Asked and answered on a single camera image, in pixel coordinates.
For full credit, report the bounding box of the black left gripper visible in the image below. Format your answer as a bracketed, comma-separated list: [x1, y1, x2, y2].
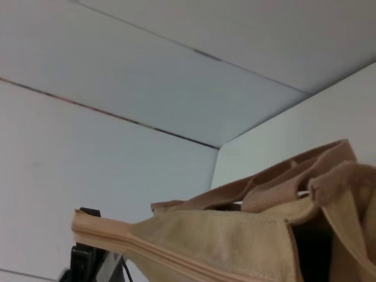
[59, 207, 127, 282]

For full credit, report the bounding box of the khaki canvas food bag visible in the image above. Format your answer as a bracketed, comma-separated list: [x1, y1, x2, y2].
[71, 139, 376, 282]

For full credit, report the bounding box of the left gripper cable with plug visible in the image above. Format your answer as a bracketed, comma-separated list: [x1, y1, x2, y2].
[122, 256, 134, 282]

